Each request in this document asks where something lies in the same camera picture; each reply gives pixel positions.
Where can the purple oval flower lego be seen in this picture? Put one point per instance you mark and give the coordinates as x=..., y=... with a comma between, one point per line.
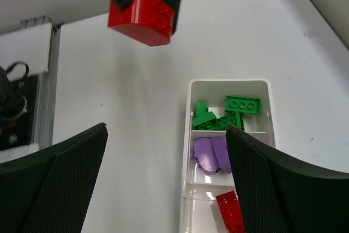
x=211, y=155

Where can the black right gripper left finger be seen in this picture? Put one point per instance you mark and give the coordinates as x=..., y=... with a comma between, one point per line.
x=50, y=190

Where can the green top lego brick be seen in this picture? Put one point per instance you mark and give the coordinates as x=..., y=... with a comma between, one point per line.
x=203, y=118

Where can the aluminium frame rail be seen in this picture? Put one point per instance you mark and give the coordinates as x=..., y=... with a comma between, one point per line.
x=44, y=114

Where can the green lego plates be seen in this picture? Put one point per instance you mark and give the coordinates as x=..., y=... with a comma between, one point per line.
x=245, y=105

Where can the white three-compartment tray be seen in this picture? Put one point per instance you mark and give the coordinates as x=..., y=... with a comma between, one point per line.
x=219, y=114

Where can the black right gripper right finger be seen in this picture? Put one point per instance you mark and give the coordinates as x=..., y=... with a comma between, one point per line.
x=280, y=193

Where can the green square lego brick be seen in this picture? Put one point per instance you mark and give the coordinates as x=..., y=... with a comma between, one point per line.
x=233, y=118

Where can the red half-round lego brick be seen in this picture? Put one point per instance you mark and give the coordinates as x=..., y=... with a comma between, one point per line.
x=231, y=213

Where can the red double half-round lego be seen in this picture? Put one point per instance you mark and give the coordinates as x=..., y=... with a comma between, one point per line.
x=147, y=21

